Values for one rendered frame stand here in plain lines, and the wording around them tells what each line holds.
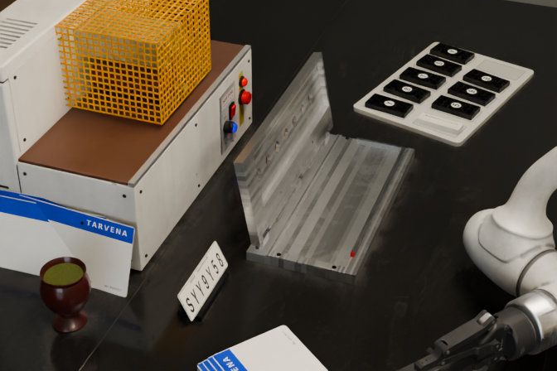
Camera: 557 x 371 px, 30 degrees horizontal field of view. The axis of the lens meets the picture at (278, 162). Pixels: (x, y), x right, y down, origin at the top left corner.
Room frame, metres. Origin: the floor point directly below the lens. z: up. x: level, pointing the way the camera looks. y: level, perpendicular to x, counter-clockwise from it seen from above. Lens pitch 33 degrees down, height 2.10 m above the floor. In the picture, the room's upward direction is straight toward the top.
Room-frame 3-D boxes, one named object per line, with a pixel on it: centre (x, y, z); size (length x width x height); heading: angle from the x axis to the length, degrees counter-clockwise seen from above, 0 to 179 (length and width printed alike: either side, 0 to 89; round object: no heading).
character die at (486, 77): (2.14, -0.49, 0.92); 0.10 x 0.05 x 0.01; 51
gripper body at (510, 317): (1.17, -0.33, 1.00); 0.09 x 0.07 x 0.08; 122
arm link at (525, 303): (1.21, -0.40, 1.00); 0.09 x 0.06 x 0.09; 32
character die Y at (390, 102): (2.02, -0.25, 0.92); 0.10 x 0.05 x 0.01; 59
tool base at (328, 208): (1.66, -0.11, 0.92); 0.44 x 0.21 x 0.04; 160
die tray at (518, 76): (2.11, -0.39, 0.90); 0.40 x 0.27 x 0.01; 145
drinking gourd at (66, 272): (1.32, 0.35, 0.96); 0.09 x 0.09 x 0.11
